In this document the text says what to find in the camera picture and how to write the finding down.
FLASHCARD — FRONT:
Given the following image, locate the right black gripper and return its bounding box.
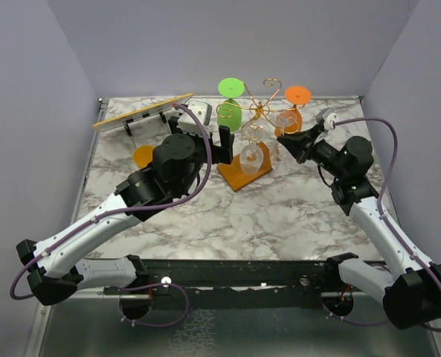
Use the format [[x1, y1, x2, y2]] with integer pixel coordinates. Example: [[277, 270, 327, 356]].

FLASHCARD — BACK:
[[280, 123, 347, 179]]

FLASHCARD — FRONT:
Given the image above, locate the orange plastic wine glass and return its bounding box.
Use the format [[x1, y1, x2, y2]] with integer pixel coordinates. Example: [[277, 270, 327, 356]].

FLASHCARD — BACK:
[[285, 86, 312, 132]]

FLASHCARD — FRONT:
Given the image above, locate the green plastic wine glass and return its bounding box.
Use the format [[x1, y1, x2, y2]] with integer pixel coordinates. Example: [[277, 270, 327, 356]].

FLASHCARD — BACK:
[[216, 77, 245, 132]]

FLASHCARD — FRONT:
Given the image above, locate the clear wine glass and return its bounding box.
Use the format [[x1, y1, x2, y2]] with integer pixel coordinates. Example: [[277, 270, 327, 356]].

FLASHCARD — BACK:
[[239, 120, 269, 175], [269, 109, 299, 165]]

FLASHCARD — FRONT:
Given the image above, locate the yellow-orange plastic wine glass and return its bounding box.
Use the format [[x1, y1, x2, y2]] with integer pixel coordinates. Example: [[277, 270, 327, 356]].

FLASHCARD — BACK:
[[132, 145, 155, 170]]

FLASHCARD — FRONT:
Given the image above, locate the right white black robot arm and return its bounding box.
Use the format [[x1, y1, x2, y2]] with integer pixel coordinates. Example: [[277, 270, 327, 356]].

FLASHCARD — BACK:
[[277, 124, 441, 329]]

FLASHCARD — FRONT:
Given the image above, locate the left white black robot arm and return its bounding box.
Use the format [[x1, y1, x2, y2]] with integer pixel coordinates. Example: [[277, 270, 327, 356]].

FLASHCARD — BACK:
[[16, 118, 234, 306]]

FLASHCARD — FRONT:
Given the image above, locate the yellow framed whiteboard stand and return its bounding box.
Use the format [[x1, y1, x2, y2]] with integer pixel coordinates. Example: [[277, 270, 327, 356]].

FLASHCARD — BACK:
[[91, 93, 194, 132]]

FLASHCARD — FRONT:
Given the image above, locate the gold wire wine glass rack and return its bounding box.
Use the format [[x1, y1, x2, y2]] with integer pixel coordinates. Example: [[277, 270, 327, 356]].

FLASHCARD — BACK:
[[216, 77, 312, 192]]

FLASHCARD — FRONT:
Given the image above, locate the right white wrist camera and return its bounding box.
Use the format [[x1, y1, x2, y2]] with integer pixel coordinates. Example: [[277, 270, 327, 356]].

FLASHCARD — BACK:
[[315, 108, 338, 131]]

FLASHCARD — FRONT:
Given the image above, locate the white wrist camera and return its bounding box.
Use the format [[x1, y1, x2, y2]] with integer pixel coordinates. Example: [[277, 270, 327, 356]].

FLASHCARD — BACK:
[[315, 108, 338, 131], [177, 100, 213, 137]]

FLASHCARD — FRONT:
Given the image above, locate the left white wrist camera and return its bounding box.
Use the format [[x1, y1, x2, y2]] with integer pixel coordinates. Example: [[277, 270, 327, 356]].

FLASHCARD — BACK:
[[177, 100, 213, 137]]

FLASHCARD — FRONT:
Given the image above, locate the black metal base rail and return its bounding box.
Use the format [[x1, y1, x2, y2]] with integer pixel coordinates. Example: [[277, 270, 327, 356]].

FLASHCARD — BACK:
[[93, 254, 370, 309]]

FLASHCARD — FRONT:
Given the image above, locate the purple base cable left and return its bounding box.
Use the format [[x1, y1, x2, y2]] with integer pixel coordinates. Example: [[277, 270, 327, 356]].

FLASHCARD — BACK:
[[118, 284, 190, 328]]

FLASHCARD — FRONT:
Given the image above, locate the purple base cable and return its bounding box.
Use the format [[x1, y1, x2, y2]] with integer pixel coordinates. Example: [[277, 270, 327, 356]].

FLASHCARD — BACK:
[[320, 260, 392, 328], [118, 284, 190, 328]]

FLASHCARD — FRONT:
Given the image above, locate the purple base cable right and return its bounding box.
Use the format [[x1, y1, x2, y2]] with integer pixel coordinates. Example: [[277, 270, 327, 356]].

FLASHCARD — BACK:
[[320, 260, 392, 328]]

